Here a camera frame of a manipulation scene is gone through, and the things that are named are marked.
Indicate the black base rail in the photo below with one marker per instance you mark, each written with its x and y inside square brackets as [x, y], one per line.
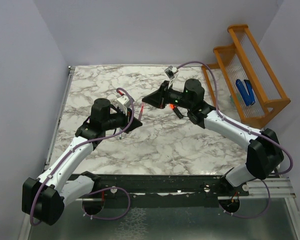
[160, 191]

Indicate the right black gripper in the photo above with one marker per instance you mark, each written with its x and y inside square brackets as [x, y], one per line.
[159, 98]

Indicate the orange wooden rack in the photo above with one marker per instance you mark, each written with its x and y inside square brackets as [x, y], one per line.
[244, 60]

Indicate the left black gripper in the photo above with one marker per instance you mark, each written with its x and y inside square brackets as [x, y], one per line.
[126, 118]

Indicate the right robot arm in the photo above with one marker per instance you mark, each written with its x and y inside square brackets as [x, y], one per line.
[263, 153]

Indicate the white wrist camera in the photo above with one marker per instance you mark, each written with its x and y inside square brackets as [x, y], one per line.
[124, 102]
[172, 73]

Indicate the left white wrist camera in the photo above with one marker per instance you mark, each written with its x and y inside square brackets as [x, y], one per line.
[124, 102]

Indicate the black orange highlighter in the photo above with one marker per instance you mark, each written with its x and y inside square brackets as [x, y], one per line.
[176, 111]

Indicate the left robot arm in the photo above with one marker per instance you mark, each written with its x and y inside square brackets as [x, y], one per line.
[46, 197]

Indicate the pink marker pen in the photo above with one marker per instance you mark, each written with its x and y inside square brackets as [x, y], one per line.
[141, 111]

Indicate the blue stapler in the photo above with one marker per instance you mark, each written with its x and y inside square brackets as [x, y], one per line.
[246, 91]

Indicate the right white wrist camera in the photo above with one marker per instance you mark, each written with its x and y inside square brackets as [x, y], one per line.
[172, 73]

